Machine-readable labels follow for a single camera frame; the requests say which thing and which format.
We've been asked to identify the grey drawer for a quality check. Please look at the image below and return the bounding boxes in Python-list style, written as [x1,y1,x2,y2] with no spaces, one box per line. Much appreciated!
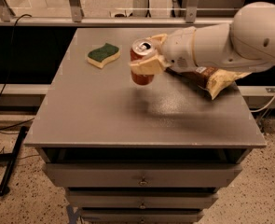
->
[43,163,242,188]
[80,209,203,224]
[66,189,218,209]

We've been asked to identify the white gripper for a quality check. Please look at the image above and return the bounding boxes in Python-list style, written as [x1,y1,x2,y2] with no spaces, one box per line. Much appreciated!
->
[130,27,197,76]

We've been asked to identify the middle grey drawer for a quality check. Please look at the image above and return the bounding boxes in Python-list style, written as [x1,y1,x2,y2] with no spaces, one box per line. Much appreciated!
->
[66,189,218,209]

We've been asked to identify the black cable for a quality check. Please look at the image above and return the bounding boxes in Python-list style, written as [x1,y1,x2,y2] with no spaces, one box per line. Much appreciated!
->
[0,13,35,134]

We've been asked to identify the bottom grey drawer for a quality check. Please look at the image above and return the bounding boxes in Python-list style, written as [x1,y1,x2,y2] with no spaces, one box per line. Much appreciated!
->
[80,209,203,224]

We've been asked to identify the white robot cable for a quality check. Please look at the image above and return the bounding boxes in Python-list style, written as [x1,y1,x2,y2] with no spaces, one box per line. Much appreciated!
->
[250,75,275,114]

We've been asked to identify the metal window railing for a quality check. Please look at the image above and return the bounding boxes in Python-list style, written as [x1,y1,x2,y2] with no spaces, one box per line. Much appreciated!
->
[0,0,275,28]

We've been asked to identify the black stand leg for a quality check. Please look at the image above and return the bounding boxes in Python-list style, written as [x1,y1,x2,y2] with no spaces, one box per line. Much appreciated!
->
[0,126,28,197]

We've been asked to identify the brown and cream chip bag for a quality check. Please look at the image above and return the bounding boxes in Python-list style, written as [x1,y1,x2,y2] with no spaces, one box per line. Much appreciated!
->
[166,67,250,100]

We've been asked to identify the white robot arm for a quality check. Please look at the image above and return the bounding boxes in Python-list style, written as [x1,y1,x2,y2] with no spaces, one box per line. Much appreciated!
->
[130,2,275,75]

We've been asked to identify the grey drawer cabinet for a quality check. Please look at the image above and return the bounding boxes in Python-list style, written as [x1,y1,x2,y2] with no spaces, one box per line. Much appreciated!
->
[24,27,268,224]

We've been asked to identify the red Coca-Cola can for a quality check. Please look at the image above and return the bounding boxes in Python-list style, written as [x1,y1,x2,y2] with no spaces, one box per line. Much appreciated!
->
[130,38,156,86]

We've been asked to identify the green and yellow sponge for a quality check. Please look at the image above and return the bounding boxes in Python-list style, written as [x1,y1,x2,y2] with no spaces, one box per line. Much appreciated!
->
[87,43,120,69]

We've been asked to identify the top grey drawer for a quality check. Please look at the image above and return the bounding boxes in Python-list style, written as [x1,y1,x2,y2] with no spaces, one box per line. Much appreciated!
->
[43,163,242,188]

